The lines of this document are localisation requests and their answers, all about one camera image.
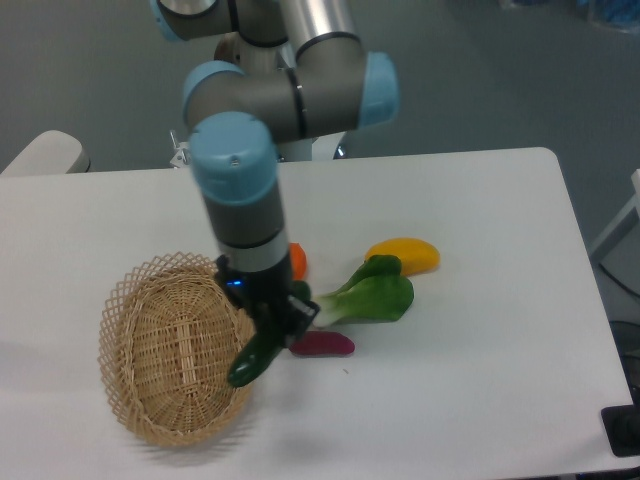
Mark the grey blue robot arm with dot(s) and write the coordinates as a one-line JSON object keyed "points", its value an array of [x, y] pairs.
{"points": [[237, 120]]}

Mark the orange tangerine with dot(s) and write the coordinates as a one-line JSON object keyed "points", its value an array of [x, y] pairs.
{"points": [[298, 261]]}

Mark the green bok choy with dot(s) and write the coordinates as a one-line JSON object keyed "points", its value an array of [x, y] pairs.
{"points": [[376, 292]]}

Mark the yellow mango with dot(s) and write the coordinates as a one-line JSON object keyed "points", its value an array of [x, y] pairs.
{"points": [[416, 255]]}

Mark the black device at table corner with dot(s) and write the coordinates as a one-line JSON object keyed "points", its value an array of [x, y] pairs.
{"points": [[622, 429]]}

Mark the green cucumber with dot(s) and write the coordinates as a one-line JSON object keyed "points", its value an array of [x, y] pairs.
{"points": [[260, 351]]}

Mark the white chair armrest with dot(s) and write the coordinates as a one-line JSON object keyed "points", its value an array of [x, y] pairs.
{"points": [[52, 152]]}

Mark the purple sweet potato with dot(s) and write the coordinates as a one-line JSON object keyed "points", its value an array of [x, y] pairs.
{"points": [[323, 344]]}

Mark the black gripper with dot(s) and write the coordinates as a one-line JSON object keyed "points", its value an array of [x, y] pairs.
{"points": [[266, 297]]}

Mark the white furniture frame right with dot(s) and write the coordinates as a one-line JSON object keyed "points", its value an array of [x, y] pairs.
{"points": [[620, 226]]}

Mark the woven wicker basket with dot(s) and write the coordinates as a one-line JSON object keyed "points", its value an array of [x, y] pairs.
{"points": [[167, 338]]}

